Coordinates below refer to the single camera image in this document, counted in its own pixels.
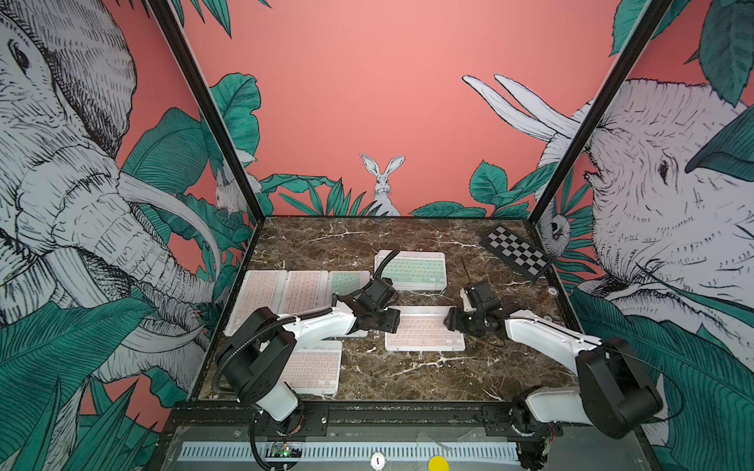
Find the green keyboard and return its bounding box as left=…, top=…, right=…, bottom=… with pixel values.
left=381, top=251, right=448, bottom=292
left=328, top=271, right=370, bottom=296

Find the pink keyboard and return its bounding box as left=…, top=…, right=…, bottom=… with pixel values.
left=224, top=270, right=288, bottom=338
left=281, top=341, right=343, bottom=396
left=385, top=306, right=465, bottom=352
left=279, top=271, right=329, bottom=314

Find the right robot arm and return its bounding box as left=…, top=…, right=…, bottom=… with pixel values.
left=444, top=282, right=664, bottom=439

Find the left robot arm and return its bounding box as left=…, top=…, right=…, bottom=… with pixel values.
left=212, top=276, right=400, bottom=437

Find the checkerboard calibration plate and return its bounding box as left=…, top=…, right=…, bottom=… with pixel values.
left=480, top=226, right=552, bottom=281

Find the yellow round button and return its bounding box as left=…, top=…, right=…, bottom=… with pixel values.
left=427, top=455, right=450, bottom=471

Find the white vented strip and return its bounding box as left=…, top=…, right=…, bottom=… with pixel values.
left=178, top=442, right=518, bottom=463

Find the black mounting rail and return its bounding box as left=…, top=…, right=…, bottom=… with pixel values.
left=161, top=399, right=640, bottom=440

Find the black frame post left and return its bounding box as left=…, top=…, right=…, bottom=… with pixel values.
left=147, top=0, right=265, bottom=226

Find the black frame post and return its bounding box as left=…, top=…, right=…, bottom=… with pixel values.
left=147, top=0, right=265, bottom=226
left=527, top=0, right=673, bottom=226

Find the black frame post right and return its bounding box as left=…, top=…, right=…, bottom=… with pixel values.
left=527, top=0, right=673, bottom=226

